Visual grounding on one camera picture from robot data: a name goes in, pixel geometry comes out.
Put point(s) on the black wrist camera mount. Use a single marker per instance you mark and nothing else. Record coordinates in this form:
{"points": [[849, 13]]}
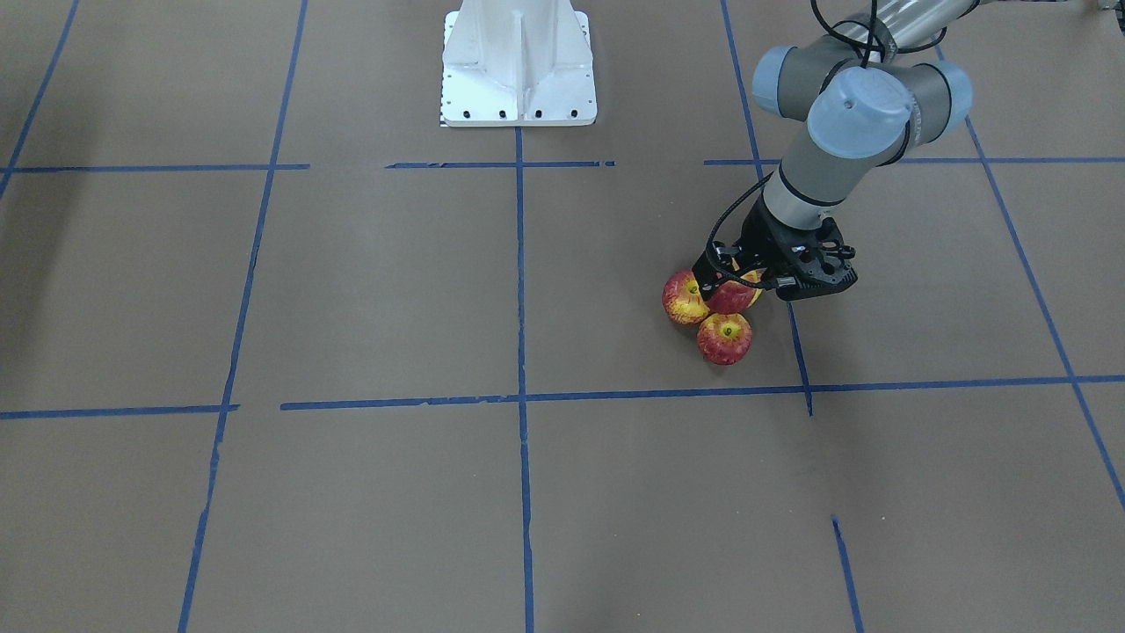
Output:
{"points": [[819, 263]]}

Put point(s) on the blue tape grid lines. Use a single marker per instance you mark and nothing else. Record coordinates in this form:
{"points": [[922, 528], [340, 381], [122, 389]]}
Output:
{"points": [[283, 354]]}

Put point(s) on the red yellow apple front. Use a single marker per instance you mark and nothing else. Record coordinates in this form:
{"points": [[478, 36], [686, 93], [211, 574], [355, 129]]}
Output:
{"points": [[724, 339]]}

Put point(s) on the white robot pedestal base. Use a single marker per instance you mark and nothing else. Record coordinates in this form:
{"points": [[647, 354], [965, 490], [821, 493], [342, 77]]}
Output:
{"points": [[517, 63]]}

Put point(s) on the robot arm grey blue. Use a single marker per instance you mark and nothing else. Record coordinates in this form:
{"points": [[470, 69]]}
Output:
{"points": [[859, 112]]}

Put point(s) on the red yellow carried apple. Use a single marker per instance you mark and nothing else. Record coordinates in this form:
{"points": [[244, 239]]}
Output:
{"points": [[733, 298]]}

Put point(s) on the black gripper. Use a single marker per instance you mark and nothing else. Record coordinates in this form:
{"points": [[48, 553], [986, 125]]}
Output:
{"points": [[754, 239]]}

